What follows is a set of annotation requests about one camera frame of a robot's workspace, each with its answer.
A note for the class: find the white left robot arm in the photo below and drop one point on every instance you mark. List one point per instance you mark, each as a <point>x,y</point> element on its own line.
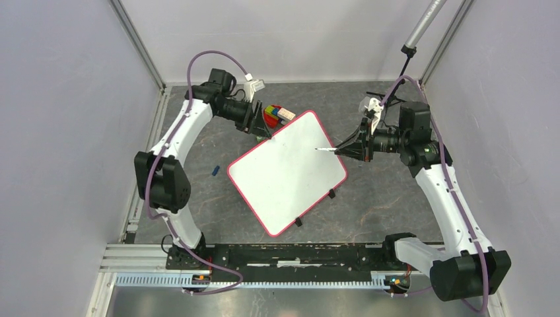
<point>161,179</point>

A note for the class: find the blue white marker pen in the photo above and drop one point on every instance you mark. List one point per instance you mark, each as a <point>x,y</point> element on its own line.
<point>326,149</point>

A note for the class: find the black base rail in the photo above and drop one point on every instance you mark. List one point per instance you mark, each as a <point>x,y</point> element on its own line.
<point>279,263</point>

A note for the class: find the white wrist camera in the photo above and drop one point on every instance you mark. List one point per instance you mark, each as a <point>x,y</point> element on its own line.
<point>371,107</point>
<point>251,86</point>

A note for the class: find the colourful toy block stack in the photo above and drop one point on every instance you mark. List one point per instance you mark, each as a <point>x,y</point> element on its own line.
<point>275,115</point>

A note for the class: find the black tripod stand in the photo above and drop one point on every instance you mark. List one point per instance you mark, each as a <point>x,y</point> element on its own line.
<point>409,48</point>

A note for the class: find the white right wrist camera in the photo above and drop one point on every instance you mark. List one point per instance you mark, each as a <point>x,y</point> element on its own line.
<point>371,107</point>

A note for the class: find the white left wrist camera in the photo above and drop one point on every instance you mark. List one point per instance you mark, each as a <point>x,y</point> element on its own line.
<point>251,86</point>

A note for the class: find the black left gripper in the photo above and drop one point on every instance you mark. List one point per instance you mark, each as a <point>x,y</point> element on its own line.
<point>247,123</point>

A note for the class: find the white board with pink rim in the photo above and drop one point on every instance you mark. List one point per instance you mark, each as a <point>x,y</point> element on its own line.
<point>284,177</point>

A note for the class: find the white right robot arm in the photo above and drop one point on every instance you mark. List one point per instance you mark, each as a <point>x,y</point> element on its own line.
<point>468,266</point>

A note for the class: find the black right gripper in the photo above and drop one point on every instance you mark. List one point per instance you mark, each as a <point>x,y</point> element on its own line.
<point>354,149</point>

